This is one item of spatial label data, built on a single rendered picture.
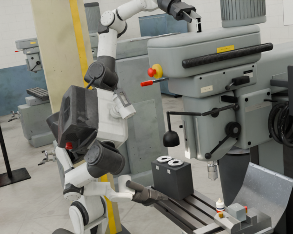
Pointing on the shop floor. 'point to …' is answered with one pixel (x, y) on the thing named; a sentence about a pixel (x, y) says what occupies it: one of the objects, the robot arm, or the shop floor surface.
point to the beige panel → (68, 65)
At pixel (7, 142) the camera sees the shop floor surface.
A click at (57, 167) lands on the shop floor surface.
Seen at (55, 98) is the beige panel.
